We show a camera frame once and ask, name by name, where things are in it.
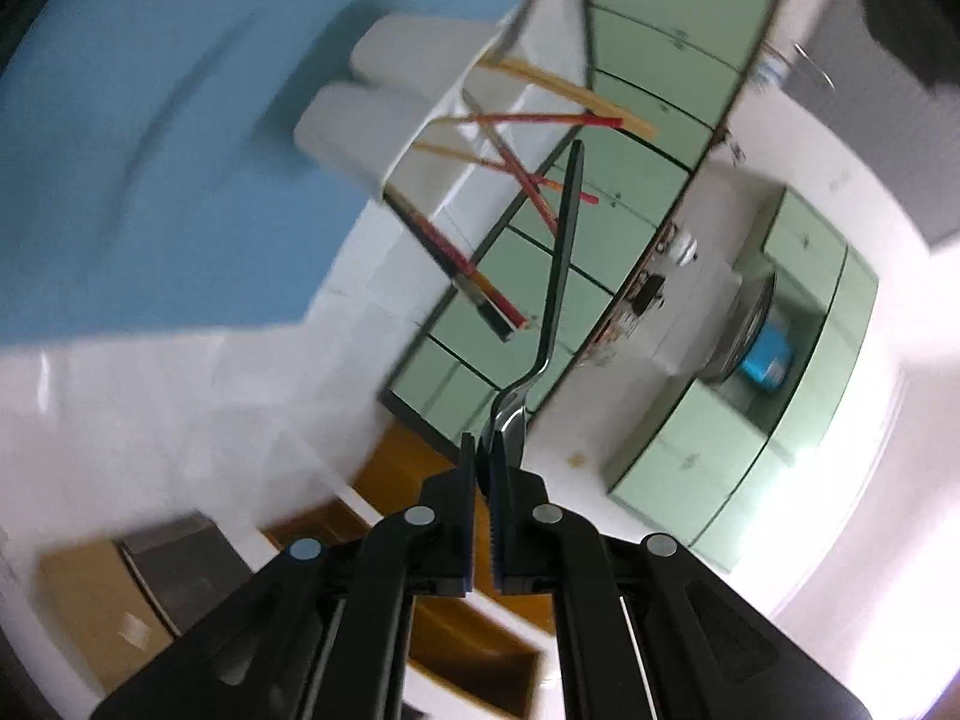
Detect range hood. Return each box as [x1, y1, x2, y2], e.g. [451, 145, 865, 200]
[701, 270, 797, 395]

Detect black wok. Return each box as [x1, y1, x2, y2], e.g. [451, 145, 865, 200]
[634, 270, 669, 317]

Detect grey window blind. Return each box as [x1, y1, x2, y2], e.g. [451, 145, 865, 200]
[817, 0, 960, 250]

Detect plain wooden chopstick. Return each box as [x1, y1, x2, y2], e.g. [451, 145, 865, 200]
[480, 61, 663, 142]
[478, 52, 661, 134]

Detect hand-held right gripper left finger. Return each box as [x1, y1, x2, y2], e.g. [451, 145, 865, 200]
[88, 431, 478, 720]

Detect thin red-tipped wooden chopstick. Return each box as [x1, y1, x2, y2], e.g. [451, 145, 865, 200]
[463, 90, 562, 236]

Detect blue tablecloth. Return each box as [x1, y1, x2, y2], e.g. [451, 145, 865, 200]
[0, 0, 557, 347]

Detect wooden door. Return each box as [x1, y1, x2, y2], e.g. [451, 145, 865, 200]
[349, 424, 481, 520]

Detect metal faucet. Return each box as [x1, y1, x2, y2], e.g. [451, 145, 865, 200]
[791, 41, 838, 92]

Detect white utensil holder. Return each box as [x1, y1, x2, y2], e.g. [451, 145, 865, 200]
[292, 15, 526, 203]

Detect brown countertop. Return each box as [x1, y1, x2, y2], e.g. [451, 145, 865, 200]
[581, 0, 800, 370]

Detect metal spoon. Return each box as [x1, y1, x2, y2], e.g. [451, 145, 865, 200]
[489, 141, 587, 466]

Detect green base cabinets with drawers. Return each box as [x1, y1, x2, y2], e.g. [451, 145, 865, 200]
[379, 157, 707, 460]

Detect green wall cabinet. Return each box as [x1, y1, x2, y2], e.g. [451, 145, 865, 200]
[739, 187, 863, 295]
[780, 300, 881, 467]
[604, 379, 797, 575]

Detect black cabinet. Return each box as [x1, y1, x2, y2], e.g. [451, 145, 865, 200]
[120, 514, 260, 639]

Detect dark brown chopstick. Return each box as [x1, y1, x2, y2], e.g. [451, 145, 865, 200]
[384, 193, 536, 330]

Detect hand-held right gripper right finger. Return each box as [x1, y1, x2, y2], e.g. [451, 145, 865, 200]
[487, 427, 875, 720]

